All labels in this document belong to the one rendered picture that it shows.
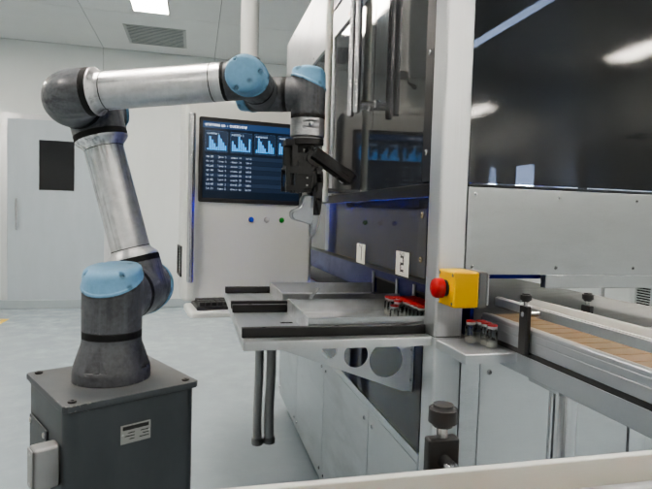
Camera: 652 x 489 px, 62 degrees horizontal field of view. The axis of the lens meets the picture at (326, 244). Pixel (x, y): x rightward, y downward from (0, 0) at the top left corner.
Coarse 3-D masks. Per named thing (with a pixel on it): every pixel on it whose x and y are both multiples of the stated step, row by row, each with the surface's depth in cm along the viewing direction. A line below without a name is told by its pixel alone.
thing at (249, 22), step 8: (248, 0) 205; (256, 0) 206; (248, 8) 205; (256, 8) 206; (248, 16) 205; (256, 16) 207; (248, 24) 205; (256, 24) 207; (248, 32) 206; (256, 32) 207; (248, 40) 206; (256, 40) 207; (248, 48) 206; (256, 48) 208; (256, 56) 207
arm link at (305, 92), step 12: (300, 72) 114; (312, 72) 114; (324, 72) 116; (288, 84) 114; (300, 84) 114; (312, 84) 114; (324, 84) 116; (288, 96) 114; (300, 96) 114; (312, 96) 114; (324, 96) 116; (288, 108) 116; (300, 108) 114; (312, 108) 114; (324, 108) 117
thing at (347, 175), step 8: (320, 152) 117; (320, 160) 117; (328, 160) 117; (336, 160) 118; (328, 168) 118; (336, 168) 118; (344, 168) 119; (336, 176) 120; (344, 176) 119; (352, 176) 119; (344, 184) 121
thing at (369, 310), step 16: (288, 304) 138; (304, 304) 140; (320, 304) 141; (336, 304) 142; (352, 304) 143; (368, 304) 144; (304, 320) 118; (320, 320) 115; (336, 320) 115; (352, 320) 116; (368, 320) 117; (384, 320) 118; (400, 320) 119; (416, 320) 120
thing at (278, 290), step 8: (272, 288) 167; (280, 288) 173; (288, 288) 173; (296, 288) 174; (304, 288) 174; (312, 288) 175; (320, 288) 176; (328, 288) 176; (336, 288) 177; (344, 288) 178; (352, 288) 178; (360, 288) 179; (368, 288) 180; (280, 296) 150; (288, 296) 147; (296, 296) 148; (304, 296) 148; (320, 296) 149; (328, 296) 150; (336, 296) 151; (344, 296) 151; (352, 296) 152; (360, 296) 152; (368, 296) 153; (376, 296) 153; (384, 296) 154
